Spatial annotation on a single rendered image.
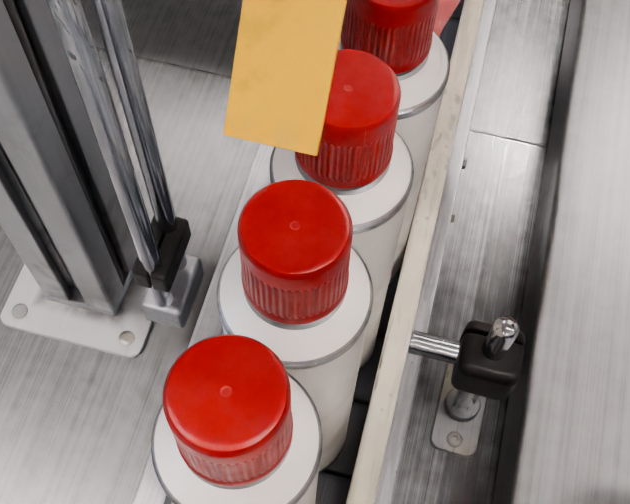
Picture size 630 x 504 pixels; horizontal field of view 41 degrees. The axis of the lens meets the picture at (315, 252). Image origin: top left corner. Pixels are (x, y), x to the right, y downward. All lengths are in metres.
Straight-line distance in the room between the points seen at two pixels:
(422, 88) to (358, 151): 0.06
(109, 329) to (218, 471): 0.29
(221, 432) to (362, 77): 0.12
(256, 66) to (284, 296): 0.07
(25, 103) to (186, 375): 0.16
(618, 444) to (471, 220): 0.17
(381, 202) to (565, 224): 0.22
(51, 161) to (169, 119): 0.21
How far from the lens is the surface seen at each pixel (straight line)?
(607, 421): 0.46
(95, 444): 0.49
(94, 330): 0.51
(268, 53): 0.25
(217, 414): 0.22
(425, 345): 0.41
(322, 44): 0.25
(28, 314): 0.52
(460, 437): 0.48
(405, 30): 0.30
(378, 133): 0.26
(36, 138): 0.36
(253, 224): 0.24
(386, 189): 0.29
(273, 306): 0.25
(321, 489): 0.42
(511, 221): 0.55
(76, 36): 0.27
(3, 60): 0.33
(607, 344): 0.47
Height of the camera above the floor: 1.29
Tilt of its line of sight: 62 degrees down
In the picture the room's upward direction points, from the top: 3 degrees clockwise
